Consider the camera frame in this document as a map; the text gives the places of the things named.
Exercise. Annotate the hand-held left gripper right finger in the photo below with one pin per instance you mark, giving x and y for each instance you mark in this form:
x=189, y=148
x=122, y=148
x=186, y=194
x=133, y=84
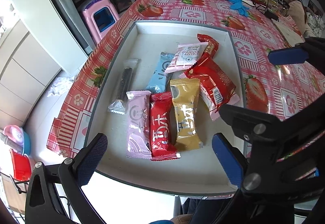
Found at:
x=226, y=158

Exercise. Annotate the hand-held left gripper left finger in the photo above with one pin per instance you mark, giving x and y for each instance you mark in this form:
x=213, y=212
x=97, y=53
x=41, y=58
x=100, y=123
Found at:
x=91, y=155

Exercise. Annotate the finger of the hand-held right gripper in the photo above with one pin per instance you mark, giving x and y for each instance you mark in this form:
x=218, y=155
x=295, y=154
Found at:
x=254, y=117
x=287, y=56

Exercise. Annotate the slim pink snack packet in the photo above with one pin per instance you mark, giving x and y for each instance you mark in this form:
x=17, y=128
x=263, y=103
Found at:
x=138, y=125

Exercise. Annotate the wide red snack packet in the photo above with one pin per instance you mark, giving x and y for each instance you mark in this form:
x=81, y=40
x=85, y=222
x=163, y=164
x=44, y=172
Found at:
x=210, y=77

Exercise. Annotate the slim red snack packet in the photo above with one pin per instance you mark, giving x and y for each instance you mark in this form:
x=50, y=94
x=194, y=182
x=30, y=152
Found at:
x=162, y=132

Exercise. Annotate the red and gold snack packet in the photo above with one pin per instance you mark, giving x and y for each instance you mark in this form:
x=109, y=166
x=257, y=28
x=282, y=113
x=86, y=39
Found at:
x=212, y=46

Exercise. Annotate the clear packet with dark bar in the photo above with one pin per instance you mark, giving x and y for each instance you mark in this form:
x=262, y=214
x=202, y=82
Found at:
x=124, y=82

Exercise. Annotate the white labelled cracker packet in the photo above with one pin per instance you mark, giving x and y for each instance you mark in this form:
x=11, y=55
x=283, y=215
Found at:
x=186, y=55

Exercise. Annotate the light blue snack packet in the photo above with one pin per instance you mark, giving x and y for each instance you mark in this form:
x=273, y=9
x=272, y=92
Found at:
x=158, y=77

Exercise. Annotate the grey white tray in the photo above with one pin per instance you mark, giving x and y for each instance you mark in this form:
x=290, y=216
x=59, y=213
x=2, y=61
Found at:
x=152, y=41

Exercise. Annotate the white doodled drawing board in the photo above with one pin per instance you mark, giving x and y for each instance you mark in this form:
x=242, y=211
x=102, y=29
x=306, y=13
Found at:
x=287, y=31

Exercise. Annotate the grey white clothes pile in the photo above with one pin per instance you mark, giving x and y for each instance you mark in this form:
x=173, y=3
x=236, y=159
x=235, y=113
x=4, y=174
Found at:
x=316, y=23

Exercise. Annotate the black power box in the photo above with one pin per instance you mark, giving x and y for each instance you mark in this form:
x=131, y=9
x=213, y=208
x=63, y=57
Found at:
x=271, y=14

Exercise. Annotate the person's dark trousers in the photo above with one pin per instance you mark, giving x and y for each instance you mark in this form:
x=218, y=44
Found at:
x=203, y=208

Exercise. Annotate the red plastic box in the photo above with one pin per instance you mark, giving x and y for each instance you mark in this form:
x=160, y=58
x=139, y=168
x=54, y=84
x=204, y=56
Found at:
x=21, y=165

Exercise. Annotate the blue rubber gloves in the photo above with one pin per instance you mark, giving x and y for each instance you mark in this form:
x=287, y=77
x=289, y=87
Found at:
x=237, y=4

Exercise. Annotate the white crumpled cloth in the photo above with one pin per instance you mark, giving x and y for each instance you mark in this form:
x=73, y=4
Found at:
x=62, y=85

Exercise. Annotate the pink and blue basin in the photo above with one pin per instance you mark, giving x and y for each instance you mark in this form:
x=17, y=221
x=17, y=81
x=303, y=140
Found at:
x=17, y=137

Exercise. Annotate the white cabinet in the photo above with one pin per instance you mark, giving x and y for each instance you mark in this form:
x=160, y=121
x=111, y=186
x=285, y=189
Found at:
x=30, y=49

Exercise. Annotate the pink plastic stool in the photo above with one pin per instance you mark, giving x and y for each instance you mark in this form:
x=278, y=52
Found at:
x=87, y=18

